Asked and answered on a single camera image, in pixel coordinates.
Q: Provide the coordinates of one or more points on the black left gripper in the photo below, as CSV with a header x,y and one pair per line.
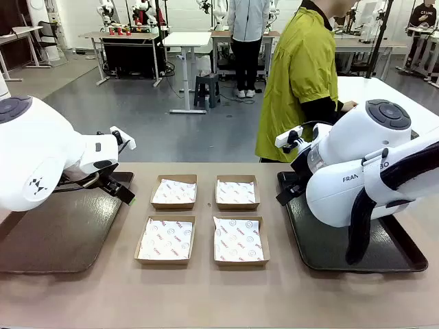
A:
x,y
110,183

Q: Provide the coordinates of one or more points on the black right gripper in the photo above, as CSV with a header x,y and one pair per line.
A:
x,y
299,174

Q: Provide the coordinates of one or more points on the square brown cardboard box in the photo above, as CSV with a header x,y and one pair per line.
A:
x,y
171,206
236,207
164,262
240,264

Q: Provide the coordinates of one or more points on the person's right forearm black sleeve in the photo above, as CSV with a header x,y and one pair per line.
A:
x,y
319,109

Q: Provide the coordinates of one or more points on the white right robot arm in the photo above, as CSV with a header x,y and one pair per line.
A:
x,y
360,154

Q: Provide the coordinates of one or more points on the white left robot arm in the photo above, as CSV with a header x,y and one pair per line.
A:
x,y
41,150

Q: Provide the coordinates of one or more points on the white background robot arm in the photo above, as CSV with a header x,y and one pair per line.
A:
x,y
219,13

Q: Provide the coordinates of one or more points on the dark brown serving tray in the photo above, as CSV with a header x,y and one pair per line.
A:
x,y
68,233

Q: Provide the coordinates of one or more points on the person's right hand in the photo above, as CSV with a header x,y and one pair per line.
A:
x,y
349,105

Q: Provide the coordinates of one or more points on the person in green jacket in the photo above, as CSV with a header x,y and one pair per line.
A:
x,y
295,68

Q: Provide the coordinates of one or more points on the dark plastic stool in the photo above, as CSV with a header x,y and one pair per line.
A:
x,y
205,85

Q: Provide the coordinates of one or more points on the black equipment cabinet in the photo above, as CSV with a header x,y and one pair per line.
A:
x,y
130,58

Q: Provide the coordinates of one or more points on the white plastic bag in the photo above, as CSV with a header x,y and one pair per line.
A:
x,y
203,65

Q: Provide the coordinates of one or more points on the large white table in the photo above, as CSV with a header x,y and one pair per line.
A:
x,y
394,89

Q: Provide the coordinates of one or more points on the wooden top desk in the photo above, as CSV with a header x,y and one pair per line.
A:
x,y
92,35

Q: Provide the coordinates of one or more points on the long beige desk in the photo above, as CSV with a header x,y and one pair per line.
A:
x,y
356,44

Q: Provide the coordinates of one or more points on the white standing desk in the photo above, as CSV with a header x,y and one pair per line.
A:
x,y
188,37

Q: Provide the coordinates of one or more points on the light desk with clutter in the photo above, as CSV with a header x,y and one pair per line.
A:
x,y
223,33

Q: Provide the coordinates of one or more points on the person in white jacket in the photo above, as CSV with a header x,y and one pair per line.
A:
x,y
247,20

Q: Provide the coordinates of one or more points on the black tripod pole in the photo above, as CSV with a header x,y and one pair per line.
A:
x,y
379,41

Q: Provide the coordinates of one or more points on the black mesh office chair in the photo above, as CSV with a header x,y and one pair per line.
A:
x,y
46,31

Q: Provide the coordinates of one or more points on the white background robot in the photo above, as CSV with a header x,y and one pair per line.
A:
x,y
105,13

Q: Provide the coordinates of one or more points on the white desk with grey legs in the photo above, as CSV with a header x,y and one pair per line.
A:
x,y
20,31

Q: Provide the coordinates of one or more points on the small white work desk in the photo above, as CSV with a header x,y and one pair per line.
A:
x,y
416,31

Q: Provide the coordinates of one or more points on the person in black printed shirt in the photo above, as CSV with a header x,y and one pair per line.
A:
x,y
425,15

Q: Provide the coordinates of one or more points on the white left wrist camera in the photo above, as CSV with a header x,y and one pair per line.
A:
x,y
125,140

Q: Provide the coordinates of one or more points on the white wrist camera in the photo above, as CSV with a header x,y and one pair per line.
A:
x,y
286,137
125,140

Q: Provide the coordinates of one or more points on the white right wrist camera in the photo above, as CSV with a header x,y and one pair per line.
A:
x,y
286,137

